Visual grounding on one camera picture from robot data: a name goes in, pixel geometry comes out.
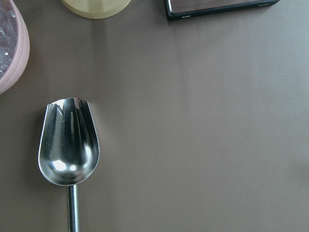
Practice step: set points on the pink bowl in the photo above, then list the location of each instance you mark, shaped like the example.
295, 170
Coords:
21, 56

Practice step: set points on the steel ice scoop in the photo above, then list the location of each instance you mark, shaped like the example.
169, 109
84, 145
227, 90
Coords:
69, 150

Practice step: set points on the clear ice cubes pile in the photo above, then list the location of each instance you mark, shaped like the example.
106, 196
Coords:
8, 35

